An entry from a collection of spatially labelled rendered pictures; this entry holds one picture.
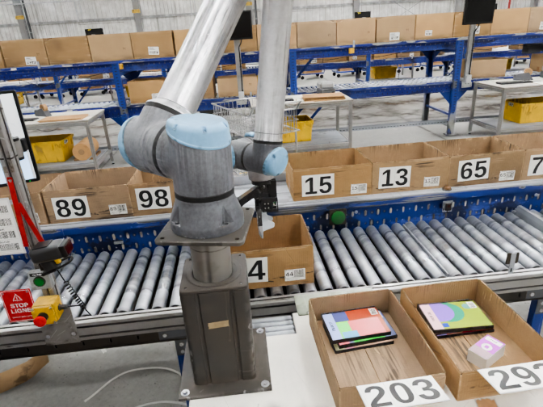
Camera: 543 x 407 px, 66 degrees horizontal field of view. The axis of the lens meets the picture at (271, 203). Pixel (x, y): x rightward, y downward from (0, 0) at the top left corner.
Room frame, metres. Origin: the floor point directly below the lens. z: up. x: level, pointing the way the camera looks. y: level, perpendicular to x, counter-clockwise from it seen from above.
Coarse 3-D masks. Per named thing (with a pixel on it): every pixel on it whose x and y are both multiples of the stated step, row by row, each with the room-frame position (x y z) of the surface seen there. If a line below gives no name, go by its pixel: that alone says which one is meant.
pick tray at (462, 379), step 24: (408, 288) 1.17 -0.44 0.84; (432, 288) 1.18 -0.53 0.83; (456, 288) 1.19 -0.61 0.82; (480, 288) 1.18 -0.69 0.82; (408, 312) 1.10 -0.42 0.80; (504, 312) 1.05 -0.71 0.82; (432, 336) 0.94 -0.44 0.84; (456, 336) 1.02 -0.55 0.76; (480, 336) 1.02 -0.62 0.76; (504, 336) 1.01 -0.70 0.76; (528, 336) 0.94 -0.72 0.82; (456, 360) 0.92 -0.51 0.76; (504, 360) 0.91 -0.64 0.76; (528, 360) 0.91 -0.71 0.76; (456, 384) 0.81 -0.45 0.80; (480, 384) 0.80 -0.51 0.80
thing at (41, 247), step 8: (48, 240) 1.22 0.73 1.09; (56, 240) 1.21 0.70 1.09; (64, 240) 1.22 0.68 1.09; (32, 248) 1.18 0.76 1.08; (40, 248) 1.17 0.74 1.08; (48, 248) 1.17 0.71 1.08; (56, 248) 1.17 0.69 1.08; (64, 248) 1.18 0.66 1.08; (72, 248) 1.22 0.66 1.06; (32, 256) 1.16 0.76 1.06; (40, 256) 1.16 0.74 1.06; (48, 256) 1.17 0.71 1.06; (56, 256) 1.17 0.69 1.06; (64, 256) 1.17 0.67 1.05; (40, 264) 1.18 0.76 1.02; (48, 264) 1.18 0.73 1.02; (56, 264) 1.19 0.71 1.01; (48, 272) 1.18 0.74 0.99
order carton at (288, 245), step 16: (256, 224) 1.66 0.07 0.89; (288, 224) 1.66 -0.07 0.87; (304, 224) 1.58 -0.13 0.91; (256, 240) 1.65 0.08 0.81; (272, 240) 1.66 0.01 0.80; (288, 240) 1.66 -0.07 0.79; (304, 240) 1.59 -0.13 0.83; (256, 256) 1.37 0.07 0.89; (272, 256) 1.37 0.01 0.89; (288, 256) 1.37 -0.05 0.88; (304, 256) 1.38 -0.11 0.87; (272, 272) 1.37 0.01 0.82
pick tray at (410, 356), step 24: (312, 312) 1.08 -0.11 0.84; (384, 312) 1.17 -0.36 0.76; (408, 336) 1.01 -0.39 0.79; (336, 360) 0.96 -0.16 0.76; (360, 360) 0.95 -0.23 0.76; (384, 360) 0.94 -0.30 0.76; (408, 360) 0.94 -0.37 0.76; (432, 360) 0.86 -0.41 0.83; (336, 384) 0.79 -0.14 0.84; (360, 384) 0.86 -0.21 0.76
